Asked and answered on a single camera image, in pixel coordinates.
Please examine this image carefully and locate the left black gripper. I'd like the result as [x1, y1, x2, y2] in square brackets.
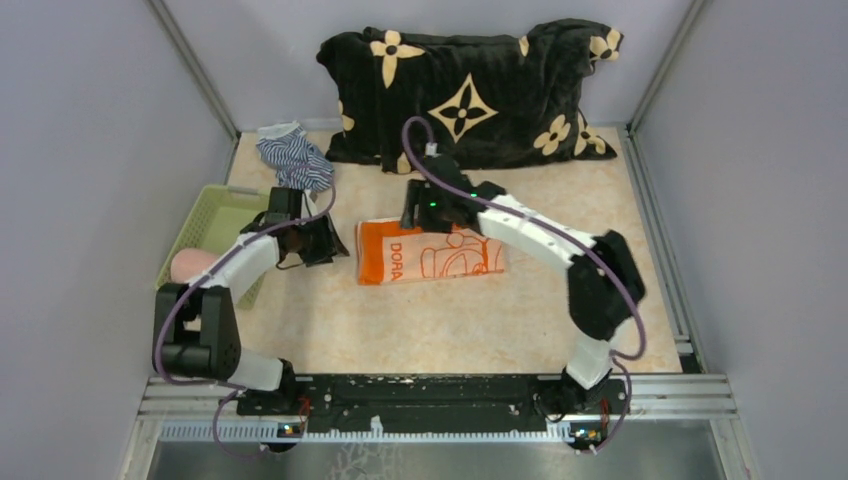
[292, 211, 350, 267]

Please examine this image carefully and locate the orange white towel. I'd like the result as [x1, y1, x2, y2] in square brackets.
[355, 218, 506, 286]

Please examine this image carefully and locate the pink towel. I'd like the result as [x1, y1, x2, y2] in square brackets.
[169, 248, 220, 284]

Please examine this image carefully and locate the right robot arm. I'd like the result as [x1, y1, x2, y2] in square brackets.
[401, 155, 646, 419]

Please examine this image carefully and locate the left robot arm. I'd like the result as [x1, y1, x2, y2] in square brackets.
[151, 187, 347, 414]

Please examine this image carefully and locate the green plastic basket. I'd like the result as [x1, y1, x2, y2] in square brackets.
[153, 185, 278, 310]

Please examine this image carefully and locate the blue striped cloth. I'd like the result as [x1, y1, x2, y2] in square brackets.
[256, 122, 334, 192]

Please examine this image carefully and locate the black floral pillow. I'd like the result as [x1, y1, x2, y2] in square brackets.
[316, 19, 623, 174]

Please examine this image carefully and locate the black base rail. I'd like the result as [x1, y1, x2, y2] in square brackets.
[236, 374, 626, 436]

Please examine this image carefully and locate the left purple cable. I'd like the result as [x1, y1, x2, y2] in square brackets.
[152, 162, 337, 461]

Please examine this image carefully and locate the purple cable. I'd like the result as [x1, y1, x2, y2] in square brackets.
[401, 116, 649, 454]
[152, 162, 337, 461]

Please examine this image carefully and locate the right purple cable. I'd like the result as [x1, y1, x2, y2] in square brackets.
[401, 116, 649, 454]

